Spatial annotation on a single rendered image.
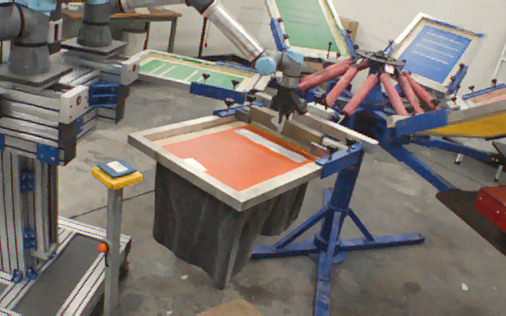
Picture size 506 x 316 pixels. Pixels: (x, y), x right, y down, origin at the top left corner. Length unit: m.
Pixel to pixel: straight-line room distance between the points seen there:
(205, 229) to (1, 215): 0.90
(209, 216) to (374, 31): 4.91
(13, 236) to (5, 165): 0.34
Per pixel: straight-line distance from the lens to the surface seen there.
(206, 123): 2.09
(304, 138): 2.02
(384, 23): 6.32
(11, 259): 2.29
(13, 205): 2.12
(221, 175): 1.71
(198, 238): 1.86
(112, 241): 1.78
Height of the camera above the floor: 1.72
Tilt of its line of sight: 24 degrees down
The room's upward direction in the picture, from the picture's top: 11 degrees clockwise
